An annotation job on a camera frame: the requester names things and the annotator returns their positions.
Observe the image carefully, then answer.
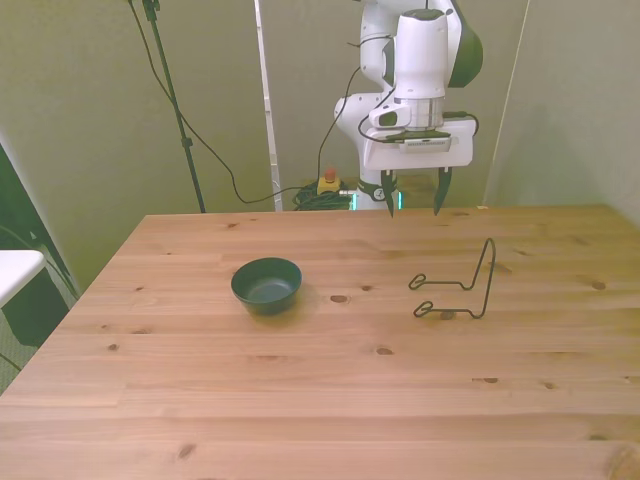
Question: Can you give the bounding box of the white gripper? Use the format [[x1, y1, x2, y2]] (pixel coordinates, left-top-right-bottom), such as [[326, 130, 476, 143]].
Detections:
[[363, 115, 476, 219]]

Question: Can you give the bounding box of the white vertical pole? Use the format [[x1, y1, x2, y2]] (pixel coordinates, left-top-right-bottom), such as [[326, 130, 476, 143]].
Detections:
[[253, 0, 284, 212]]

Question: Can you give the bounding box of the black tripod stand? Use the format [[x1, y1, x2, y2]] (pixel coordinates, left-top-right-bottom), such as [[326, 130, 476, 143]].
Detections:
[[142, 0, 208, 214]]

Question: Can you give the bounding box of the long black cable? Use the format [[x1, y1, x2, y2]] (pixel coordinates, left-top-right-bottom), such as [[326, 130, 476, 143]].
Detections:
[[124, 0, 362, 205]]

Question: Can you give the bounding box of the black wire bowl rack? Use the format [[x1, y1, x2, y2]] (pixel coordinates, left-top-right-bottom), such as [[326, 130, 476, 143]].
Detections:
[[408, 237, 498, 320]]

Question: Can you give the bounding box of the thin white wall cable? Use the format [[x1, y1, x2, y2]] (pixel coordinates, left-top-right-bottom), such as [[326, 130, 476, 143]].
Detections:
[[482, 0, 532, 207]]

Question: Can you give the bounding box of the dark green bowl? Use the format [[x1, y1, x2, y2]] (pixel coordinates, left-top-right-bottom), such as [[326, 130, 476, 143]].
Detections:
[[230, 257, 304, 317]]

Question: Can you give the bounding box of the dark case beside table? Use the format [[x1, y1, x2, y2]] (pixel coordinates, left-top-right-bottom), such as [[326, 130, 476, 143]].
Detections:
[[0, 144, 81, 349]]

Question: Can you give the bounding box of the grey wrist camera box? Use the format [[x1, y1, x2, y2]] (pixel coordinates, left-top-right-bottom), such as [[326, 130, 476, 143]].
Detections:
[[387, 129, 460, 154]]

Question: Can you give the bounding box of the yellow emergency stop box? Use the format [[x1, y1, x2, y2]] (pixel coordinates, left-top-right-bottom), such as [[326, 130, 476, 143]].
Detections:
[[317, 168, 343, 197]]

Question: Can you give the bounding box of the coiled green cable bundle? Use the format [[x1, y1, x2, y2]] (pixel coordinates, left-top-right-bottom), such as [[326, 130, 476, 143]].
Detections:
[[292, 182, 354, 212]]

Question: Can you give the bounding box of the white side table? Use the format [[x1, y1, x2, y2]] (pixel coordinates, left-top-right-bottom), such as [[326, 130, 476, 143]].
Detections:
[[0, 249, 46, 307]]

